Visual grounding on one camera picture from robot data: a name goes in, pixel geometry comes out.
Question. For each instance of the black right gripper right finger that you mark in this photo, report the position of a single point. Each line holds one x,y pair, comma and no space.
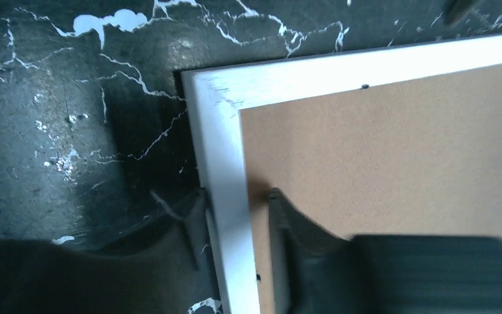
315,271

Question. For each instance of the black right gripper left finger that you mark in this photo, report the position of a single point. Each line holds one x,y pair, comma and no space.
159,268

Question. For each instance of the white picture frame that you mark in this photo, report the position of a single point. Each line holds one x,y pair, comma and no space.
400,141

